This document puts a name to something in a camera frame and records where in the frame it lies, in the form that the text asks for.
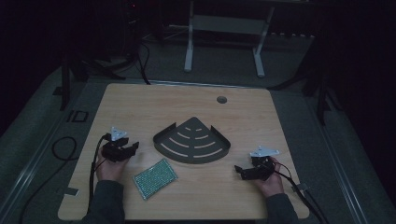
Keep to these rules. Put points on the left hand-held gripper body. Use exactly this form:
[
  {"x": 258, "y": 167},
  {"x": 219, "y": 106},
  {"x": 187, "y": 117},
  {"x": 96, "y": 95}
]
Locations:
[{"x": 115, "y": 150}]

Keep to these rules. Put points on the person's left hand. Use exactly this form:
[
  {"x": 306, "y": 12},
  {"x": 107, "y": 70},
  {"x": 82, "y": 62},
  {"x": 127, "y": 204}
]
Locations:
[{"x": 109, "y": 169}]

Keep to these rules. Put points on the person's right hand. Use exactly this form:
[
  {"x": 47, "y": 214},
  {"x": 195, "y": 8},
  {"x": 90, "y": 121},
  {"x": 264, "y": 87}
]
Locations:
[{"x": 274, "y": 183}]

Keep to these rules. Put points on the white metal stand frame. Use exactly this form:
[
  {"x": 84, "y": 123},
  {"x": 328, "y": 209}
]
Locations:
[{"x": 227, "y": 25}]

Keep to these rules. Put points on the black tripod stand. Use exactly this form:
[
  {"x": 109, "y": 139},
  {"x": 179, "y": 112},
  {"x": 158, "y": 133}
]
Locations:
[
  {"x": 320, "y": 93},
  {"x": 66, "y": 84}
]

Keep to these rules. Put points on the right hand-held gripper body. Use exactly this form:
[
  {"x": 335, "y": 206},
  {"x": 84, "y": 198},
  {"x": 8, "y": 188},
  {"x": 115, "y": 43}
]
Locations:
[{"x": 263, "y": 165}]

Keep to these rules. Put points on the round table grommet hole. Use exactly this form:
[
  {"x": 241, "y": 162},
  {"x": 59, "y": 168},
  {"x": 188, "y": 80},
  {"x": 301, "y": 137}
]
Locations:
[{"x": 221, "y": 100}]

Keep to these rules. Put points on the dark grey corner shelf rack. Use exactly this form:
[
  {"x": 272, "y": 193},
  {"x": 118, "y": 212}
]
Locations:
[{"x": 192, "y": 141}]

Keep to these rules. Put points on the green textured sponge pad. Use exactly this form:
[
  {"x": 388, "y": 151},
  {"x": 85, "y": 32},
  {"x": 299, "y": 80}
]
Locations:
[{"x": 155, "y": 178}]

